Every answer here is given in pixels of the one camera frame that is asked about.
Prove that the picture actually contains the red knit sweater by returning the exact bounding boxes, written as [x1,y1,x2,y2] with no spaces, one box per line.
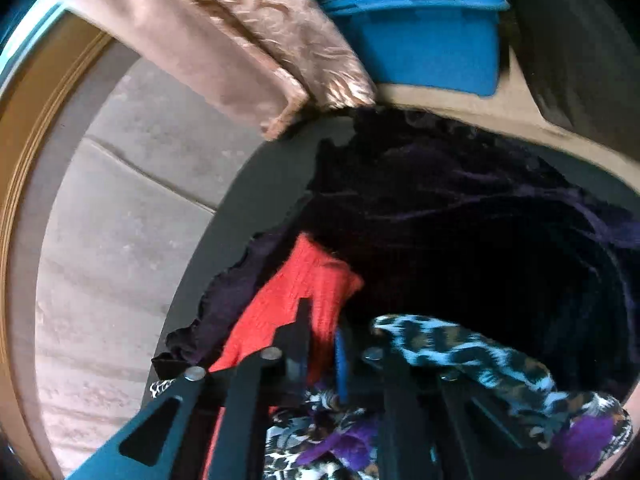
[202,234,365,480]

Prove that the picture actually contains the black fabric bag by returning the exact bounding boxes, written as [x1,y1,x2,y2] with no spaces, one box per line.
[505,0,640,128]

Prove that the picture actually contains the dark purple velvet garment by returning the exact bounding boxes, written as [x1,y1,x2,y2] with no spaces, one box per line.
[152,105,640,411]

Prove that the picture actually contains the blue plastic storage box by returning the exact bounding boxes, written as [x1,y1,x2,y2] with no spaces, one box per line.
[320,0,511,100]

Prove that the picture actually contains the wooden framed window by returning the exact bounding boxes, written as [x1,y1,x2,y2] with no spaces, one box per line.
[0,0,116,480]

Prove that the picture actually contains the brown floral curtain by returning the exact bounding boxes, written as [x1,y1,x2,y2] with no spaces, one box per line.
[50,0,378,141]

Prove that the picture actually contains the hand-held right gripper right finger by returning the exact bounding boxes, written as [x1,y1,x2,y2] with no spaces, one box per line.
[334,327,506,480]

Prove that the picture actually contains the leopard print garment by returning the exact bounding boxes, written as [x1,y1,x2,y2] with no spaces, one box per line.
[150,314,633,480]

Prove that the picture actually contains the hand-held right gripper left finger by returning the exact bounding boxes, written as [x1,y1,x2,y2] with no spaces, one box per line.
[67,299,316,480]

